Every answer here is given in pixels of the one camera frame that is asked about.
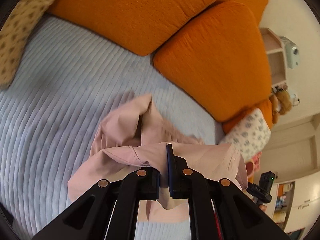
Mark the pink garment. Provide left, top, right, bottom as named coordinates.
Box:
left=68, top=94, right=248, bottom=210

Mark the pink bear plush cushion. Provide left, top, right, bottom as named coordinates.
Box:
left=246, top=152, right=262, bottom=178

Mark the white blue floral pillow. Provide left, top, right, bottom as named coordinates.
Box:
left=219, top=108, right=271, bottom=161

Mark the brown plush toy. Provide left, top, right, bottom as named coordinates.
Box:
left=269, top=89, right=292, bottom=124

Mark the light blue quilted bedspread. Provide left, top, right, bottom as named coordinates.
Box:
left=1, top=15, right=224, bottom=239

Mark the white projector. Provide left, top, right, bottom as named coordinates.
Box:
left=280, top=36, right=300, bottom=69

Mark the white bedside shelf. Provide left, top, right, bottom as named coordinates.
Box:
left=260, top=28, right=287, bottom=87

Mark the large orange back cushion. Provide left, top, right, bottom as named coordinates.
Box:
left=48, top=0, right=268, bottom=56

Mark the beige spotted pillow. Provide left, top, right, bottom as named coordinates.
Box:
left=1, top=0, right=55, bottom=89

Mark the white cabinet with handles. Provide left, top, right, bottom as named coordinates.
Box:
left=265, top=171, right=320, bottom=234

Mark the orange bed frame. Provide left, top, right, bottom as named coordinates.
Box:
left=222, top=99, right=274, bottom=134

